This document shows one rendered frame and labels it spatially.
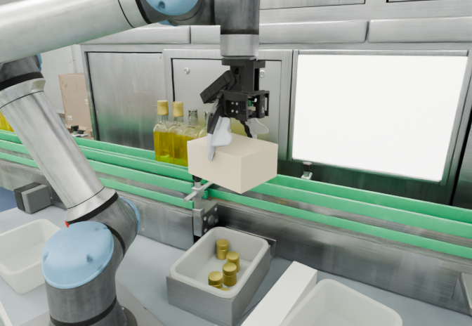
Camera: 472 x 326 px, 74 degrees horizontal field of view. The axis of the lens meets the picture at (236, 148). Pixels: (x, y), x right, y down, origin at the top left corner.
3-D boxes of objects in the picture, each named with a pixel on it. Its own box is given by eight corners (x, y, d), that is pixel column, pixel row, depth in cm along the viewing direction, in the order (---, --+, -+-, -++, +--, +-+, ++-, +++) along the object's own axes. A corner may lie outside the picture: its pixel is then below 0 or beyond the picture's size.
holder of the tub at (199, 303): (276, 258, 90) (277, 234, 87) (232, 331, 67) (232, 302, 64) (224, 242, 97) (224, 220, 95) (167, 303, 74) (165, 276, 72)
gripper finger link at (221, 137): (217, 161, 58) (236, 117, 60) (197, 154, 62) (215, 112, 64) (227, 166, 61) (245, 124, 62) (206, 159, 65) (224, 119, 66)
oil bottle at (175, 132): (194, 183, 108) (191, 122, 101) (183, 189, 103) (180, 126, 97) (180, 180, 110) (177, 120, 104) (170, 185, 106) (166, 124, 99)
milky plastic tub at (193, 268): (270, 268, 85) (272, 240, 82) (232, 331, 66) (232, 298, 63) (215, 250, 93) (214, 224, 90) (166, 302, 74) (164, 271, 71)
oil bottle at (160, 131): (179, 180, 110) (175, 120, 104) (169, 186, 105) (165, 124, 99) (166, 177, 113) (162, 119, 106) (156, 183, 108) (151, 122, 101)
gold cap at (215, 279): (218, 298, 73) (218, 282, 71) (205, 293, 74) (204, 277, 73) (225, 288, 76) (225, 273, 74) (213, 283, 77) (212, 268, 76)
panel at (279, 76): (445, 183, 84) (475, 49, 73) (447, 187, 81) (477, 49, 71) (173, 140, 123) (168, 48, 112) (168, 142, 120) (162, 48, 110)
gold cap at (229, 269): (232, 288, 76) (232, 273, 74) (219, 283, 77) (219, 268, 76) (239, 279, 79) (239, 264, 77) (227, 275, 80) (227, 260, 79)
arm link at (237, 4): (215, -26, 60) (260, -25, 61) (216, 35, 64) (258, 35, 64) (213, -36, 53) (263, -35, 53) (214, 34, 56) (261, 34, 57)
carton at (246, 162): (240, 193, 61) (241, 157, 59) (188, 173, 72) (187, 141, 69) (276, 175, 70) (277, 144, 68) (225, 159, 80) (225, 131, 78)
